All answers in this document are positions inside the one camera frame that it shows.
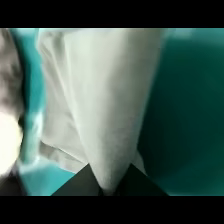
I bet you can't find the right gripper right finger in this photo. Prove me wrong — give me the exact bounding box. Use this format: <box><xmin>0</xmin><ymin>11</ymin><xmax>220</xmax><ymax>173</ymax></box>
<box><xmin>115</xmin><ymin>162</ymin><xmax>169</xmax><ymax>197</ymax></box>

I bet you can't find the white garment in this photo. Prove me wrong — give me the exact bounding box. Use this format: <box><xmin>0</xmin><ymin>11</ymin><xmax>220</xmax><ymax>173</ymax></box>
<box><xmin>0</xmin><ymin>27</ymin><xmax>26</xmax><ymax>178</ymax></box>

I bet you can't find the beige T-shirt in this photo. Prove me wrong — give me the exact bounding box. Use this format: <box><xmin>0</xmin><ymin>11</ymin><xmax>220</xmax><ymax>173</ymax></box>
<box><xmin>34</xmin><ymin>27</ymin><xmax>168</xmax><ymax>197</ymax></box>

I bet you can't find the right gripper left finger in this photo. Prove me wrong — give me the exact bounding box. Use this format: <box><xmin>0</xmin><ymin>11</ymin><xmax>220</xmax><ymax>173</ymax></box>
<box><xmin>51</xmin><ymin>163</ymin><xmax>103</xmax><ymax>197</ymax></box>

